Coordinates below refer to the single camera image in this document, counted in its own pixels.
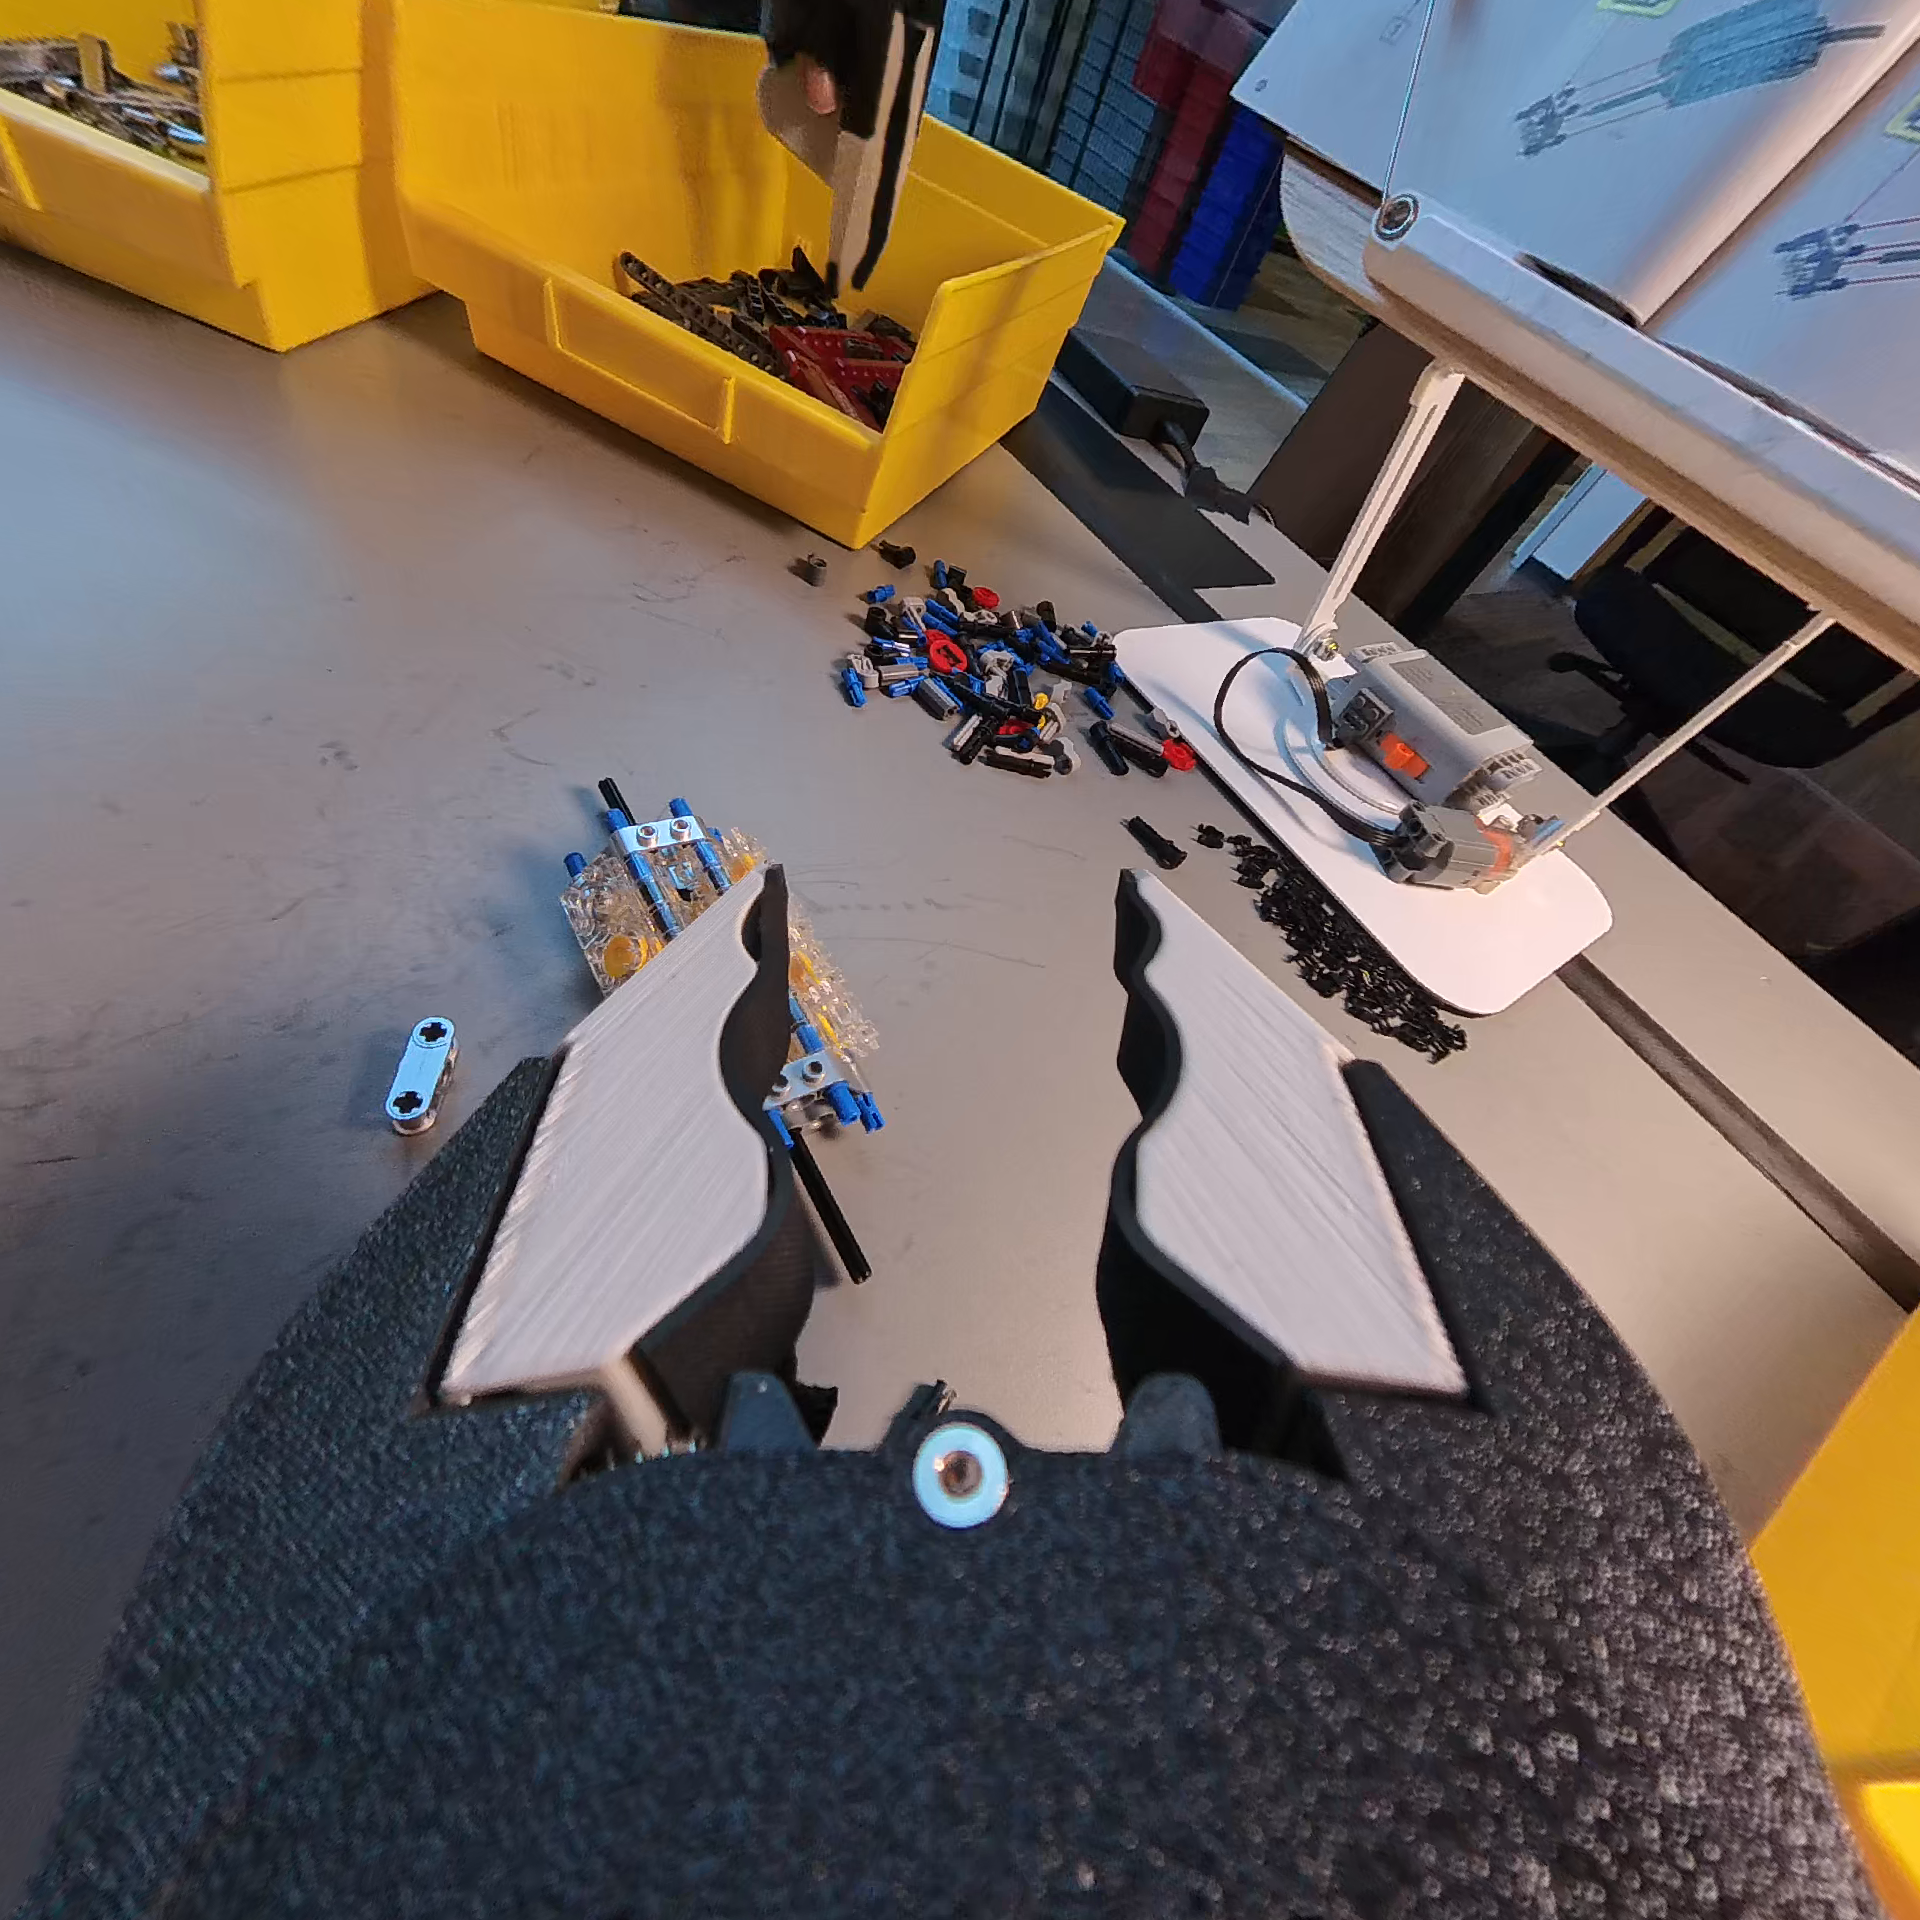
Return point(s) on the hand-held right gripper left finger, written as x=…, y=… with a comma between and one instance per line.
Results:
x=631, y=1200

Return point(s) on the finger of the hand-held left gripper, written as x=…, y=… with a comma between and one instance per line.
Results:
x=798, y=92
x=893, y=136

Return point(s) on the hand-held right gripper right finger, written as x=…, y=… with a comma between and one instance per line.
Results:
x=1293, y=1200

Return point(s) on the pile of black red parts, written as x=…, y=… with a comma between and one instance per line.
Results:
x=781, y=333

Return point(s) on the yellow plastic bin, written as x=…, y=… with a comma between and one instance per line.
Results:
x=572, y=151
x=300, y=182
x=1846, y=1622

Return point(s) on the small grey holed beam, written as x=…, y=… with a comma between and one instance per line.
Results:
x=422, y=1073

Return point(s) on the transparent brick engine model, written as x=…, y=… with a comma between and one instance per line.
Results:
x=646, y=885

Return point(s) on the grey desk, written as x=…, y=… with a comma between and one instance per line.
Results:
x=363, y=661

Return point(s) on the heap of black pins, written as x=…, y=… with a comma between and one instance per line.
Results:
x=1352, y=948

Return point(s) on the blue and red crates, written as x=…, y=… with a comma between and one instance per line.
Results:
x=1200, y=121

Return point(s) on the black power adapter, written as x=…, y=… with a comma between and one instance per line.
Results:
x=1125, y=391

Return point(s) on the single black connector pin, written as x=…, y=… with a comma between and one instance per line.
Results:
x=1155, y=844

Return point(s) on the small grey motor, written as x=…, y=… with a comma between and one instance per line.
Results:
x=1465, y=850

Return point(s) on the grey battery box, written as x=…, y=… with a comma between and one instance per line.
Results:
x=1427, y=721

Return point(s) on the white book stand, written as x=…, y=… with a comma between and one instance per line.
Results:
x=1200, y=674

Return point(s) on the pile of mixed brick parts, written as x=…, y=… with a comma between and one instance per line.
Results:
x=990, y=674

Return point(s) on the black office chair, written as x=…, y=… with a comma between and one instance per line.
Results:
x=1710, y=661

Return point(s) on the instruction booklet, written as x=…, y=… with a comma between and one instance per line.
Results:
x=1680, y=121

